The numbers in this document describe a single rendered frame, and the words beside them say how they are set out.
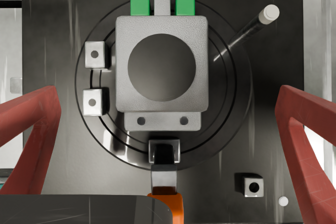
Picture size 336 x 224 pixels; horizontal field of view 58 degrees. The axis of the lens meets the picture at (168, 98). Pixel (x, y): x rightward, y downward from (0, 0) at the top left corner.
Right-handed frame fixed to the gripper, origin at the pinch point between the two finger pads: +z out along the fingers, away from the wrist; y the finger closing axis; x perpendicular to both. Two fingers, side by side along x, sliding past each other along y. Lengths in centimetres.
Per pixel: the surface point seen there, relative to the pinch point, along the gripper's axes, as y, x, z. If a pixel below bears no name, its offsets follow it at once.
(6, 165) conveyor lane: 16.4, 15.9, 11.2
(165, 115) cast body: 0.2, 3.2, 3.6
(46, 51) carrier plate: 10.2, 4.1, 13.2
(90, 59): 5.7, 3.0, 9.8
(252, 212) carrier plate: -7.2, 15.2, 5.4
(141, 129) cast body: 1.5, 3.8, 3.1
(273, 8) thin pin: -5.3, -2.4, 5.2
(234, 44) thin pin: -4.9, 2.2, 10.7
